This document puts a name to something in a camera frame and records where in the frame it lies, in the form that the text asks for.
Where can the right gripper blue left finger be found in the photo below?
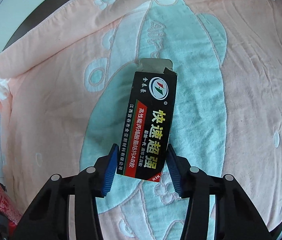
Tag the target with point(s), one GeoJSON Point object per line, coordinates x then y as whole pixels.
{"type": "Point", "coordinates": [109, 166]}

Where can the black glue box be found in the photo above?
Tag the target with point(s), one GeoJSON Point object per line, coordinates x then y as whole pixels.
{"type": "Point", "coordinates": [148, 120]}

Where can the pink towel cloth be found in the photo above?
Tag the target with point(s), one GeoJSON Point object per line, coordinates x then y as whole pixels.
{"type": "Point", "coordinates": [65, 86]}

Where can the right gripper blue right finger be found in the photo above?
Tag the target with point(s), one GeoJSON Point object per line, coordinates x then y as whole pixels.
{"type": "Point", "coordinates": [173, 164]}

